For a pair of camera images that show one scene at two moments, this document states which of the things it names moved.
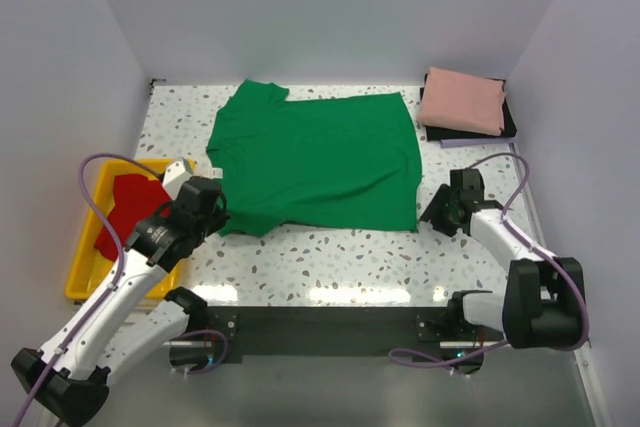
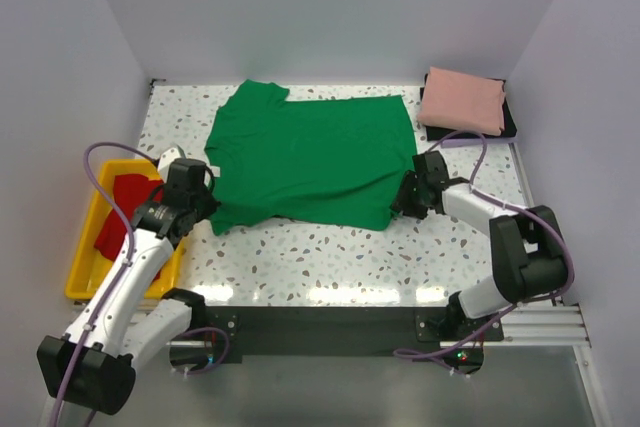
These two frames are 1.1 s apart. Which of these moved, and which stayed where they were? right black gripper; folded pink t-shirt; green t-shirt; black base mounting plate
Moved: right black gripper
Stayed: folded pink t-shirt; green t-shirt; black base mounting plate
